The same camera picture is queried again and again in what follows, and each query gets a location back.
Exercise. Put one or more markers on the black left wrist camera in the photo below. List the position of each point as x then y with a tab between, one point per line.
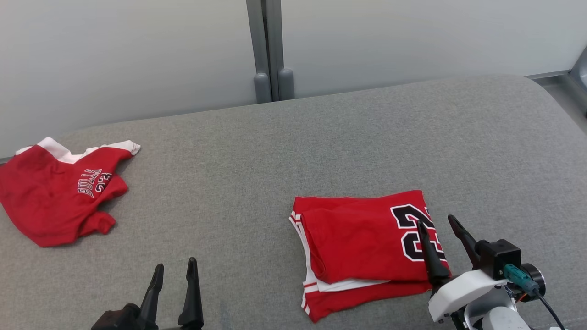
114	321

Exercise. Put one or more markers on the grey wall base rail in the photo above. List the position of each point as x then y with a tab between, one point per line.
573	80

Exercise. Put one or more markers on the teal right camera connector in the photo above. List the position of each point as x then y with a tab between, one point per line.
518	277

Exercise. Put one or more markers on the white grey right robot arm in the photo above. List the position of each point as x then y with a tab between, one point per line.
500	318

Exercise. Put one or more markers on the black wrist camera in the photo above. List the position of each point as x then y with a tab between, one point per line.
114	321
500	254

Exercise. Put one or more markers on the grey fabric sofa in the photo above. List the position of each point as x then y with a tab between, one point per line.
275	160

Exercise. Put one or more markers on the red Bulls garment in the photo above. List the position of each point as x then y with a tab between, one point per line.
41	201

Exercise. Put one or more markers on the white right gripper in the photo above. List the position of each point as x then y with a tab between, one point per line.
458	293

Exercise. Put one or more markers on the red jersey with striped trim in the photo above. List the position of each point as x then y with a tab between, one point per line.
357	238

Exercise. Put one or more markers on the grey metal door frame post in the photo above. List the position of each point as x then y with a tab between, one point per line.
270	46

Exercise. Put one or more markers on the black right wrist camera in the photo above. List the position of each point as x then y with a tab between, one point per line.
500	254

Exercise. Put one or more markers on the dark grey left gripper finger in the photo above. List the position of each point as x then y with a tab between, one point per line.
191	307
151	302

